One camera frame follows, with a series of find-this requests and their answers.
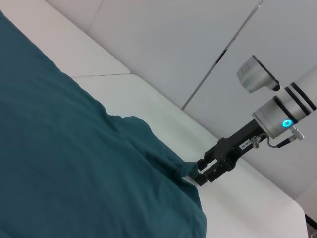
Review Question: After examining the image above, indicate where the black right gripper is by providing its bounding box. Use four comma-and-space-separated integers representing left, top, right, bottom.
194, 119, 268, 187

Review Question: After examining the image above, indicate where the blue shirt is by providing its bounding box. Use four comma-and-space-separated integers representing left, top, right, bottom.
0, 9, 208, 238

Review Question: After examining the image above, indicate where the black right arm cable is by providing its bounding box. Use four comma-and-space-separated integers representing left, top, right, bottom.
266, 133, 294, 150

